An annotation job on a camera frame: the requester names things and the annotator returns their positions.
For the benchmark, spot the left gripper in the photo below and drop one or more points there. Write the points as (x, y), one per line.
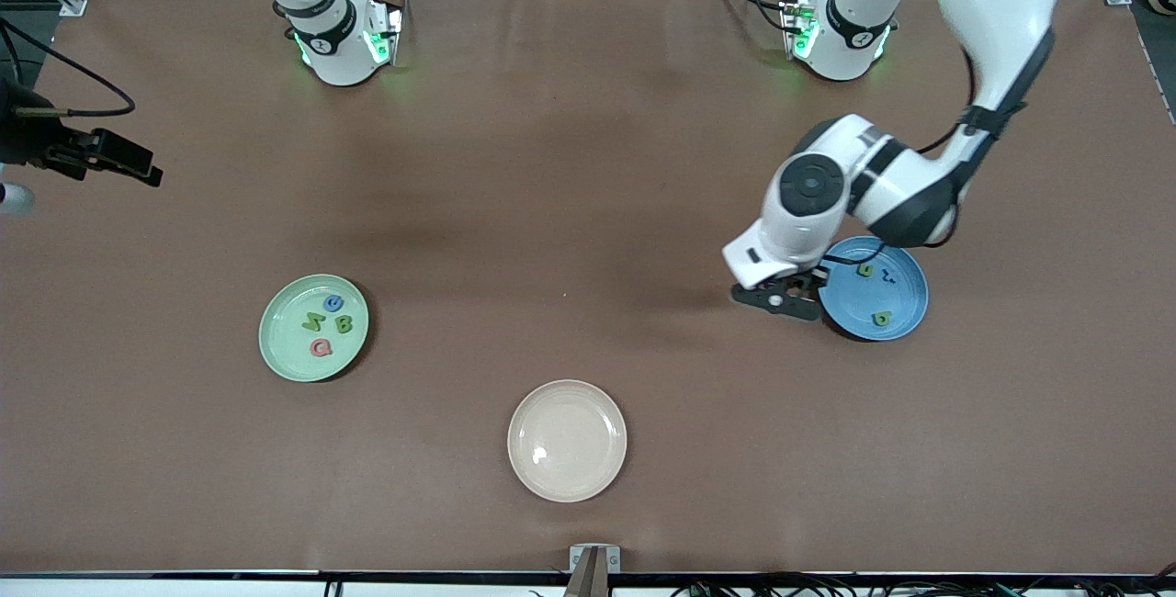
(820, 272)

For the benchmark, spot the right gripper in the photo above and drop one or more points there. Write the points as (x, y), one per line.
(26, 140)

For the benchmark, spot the green letter q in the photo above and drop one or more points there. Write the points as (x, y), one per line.
(881, 318)

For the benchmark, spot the blue letter C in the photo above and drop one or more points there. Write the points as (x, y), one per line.
(326, 303)

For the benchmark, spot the green letter S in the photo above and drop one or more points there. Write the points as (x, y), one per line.
(312, 324)

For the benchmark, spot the red letter Q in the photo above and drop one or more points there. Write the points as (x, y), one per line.
(314, 347)

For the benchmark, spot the green letter B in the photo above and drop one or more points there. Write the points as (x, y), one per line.
(344, 324)

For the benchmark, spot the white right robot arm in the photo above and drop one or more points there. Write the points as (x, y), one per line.
(322, 37)

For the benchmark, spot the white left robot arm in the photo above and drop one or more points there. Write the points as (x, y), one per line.
(1001, 0)

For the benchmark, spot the blue plate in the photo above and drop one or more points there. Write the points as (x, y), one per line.
(896, 303)

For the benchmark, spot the beige plate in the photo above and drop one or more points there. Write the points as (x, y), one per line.
(567, 441)

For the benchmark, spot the green plate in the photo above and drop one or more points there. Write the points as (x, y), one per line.
(294, 363)

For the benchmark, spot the brown table mat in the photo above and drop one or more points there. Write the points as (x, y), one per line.
(184, 487)

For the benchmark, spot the metal base bracket green light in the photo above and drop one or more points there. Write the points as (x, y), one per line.
(390, 32)
(792, 23)

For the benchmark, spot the metal camera bracket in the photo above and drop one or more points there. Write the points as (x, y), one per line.
(576, 558)

